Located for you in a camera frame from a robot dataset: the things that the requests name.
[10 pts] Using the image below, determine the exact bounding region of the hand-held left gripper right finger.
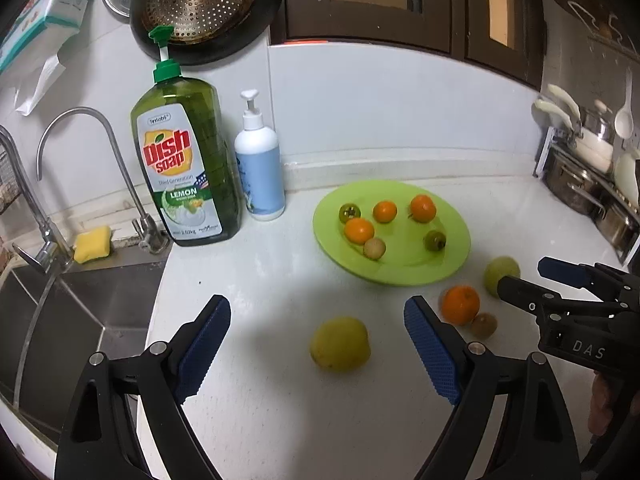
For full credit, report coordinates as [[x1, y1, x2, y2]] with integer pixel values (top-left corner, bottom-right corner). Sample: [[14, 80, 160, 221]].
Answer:
[[403, 295, 583, 480]]

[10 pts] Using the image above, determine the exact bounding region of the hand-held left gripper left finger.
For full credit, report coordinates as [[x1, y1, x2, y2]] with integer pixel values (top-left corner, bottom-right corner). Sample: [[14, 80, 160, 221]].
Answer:
[[54, 294, 232, 480]]

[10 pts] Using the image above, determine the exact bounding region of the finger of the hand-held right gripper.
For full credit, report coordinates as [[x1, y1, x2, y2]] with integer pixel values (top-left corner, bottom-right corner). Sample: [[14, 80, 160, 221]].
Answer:
[[496, 275, 601, 321], [538, 256, 640, 307]]

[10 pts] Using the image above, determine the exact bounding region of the green apple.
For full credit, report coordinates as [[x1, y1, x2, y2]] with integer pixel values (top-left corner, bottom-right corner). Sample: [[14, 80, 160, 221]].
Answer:
[[483, 256, 521, 296]]

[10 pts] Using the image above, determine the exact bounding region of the large yellow lemon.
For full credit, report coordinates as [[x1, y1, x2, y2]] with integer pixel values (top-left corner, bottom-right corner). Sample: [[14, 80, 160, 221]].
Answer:
[[309, 316, 372, 373]]

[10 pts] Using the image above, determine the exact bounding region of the green plate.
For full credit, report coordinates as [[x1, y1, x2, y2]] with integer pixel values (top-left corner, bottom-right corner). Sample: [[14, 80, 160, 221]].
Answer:
[[312, 180, 472, 287]]

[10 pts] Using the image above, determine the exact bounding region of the orange mandarin with stem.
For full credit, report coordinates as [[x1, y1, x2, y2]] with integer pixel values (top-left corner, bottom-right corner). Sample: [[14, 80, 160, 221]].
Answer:
[[409, 195, 437, 223]]

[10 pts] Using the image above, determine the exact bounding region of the person's right hand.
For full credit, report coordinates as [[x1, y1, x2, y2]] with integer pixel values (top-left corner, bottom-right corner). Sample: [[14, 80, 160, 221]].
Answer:
[[587, 375, 618, 436]]

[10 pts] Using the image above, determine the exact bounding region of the brown kiwi by orange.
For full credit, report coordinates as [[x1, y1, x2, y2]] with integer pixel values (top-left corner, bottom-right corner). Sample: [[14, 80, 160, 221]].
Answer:
[[470, 312, 498, 339]]

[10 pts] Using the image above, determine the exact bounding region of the small stainless steel pot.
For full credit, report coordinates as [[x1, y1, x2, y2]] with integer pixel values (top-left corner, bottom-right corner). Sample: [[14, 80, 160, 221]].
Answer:
[[595, 187, 640, 251]]

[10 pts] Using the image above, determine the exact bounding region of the large stainless steel pot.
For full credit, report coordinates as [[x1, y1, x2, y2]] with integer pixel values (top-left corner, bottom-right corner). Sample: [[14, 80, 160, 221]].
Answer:
[[542, 147, 603, 216]]

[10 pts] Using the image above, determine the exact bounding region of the white countertop pot rack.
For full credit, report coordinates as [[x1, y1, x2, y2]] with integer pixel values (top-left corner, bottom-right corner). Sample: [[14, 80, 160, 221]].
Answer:
[[532, 127, 640, 266]]

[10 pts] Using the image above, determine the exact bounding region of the stainless steel sink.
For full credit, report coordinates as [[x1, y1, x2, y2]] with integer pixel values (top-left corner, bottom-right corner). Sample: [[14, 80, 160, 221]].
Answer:
[[0, 257, 168, 448]]

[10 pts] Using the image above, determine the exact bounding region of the slim chrome gooseneck faucet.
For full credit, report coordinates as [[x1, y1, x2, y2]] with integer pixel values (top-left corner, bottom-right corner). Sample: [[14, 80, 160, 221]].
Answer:
[[37, 106, 173, 255]]

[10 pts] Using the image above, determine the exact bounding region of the steel pot with lid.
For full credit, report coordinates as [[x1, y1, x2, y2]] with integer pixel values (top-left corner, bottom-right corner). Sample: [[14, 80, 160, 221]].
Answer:
[[580, 100, 616, 143]]

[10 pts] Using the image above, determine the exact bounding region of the yellow sponge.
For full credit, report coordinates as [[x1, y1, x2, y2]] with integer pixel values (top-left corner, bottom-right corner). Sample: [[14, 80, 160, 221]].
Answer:
[[73, 225, 113, 264]]

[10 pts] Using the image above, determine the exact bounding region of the white ladle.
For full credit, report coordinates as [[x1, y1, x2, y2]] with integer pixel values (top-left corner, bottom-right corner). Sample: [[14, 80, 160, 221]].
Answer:
[[614, 67, 635, 140]]

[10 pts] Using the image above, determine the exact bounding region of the green dish soap bottle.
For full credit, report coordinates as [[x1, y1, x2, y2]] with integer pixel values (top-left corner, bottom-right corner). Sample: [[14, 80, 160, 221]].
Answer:
[[130, 25, 243, 248]]

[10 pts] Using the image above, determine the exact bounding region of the white pump lotion bottle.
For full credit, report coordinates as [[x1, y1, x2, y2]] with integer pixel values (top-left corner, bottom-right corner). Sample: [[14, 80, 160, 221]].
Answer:
[[234, 89, 287, 222]]

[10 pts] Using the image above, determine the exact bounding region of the tall chrome kitchen faucet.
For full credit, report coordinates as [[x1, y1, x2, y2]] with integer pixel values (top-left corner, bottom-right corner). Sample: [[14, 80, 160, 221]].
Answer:
[[0, 125, 73, 273]]

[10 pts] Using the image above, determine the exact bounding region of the narrow dark wood cabinet door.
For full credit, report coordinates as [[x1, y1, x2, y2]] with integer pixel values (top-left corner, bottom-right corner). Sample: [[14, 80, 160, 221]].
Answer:
[[462, 0, 546, 91]]

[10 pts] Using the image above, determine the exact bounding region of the black frying pan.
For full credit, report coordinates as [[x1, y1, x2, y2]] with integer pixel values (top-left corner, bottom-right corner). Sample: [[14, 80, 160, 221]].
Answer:
[[129, 0, 285, 67]]

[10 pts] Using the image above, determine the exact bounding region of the white hanging paper sheet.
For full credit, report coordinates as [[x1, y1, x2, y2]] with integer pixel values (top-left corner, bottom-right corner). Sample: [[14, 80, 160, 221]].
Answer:
[[15, 52, 66, 113]]

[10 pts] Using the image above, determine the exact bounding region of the perforated brass strainer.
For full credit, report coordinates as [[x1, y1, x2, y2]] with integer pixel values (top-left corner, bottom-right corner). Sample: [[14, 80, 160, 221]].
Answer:
[[142, 0, 258, 42]]

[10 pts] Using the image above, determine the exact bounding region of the teal paper towel pack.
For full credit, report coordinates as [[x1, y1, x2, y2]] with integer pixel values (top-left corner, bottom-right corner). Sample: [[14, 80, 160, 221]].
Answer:
[[0, 0, 106, 73]]

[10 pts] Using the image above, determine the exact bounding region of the white handled saucepan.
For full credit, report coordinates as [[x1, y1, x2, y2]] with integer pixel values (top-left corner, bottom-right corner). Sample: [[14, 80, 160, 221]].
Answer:
[[532, 84, 615, 173]]

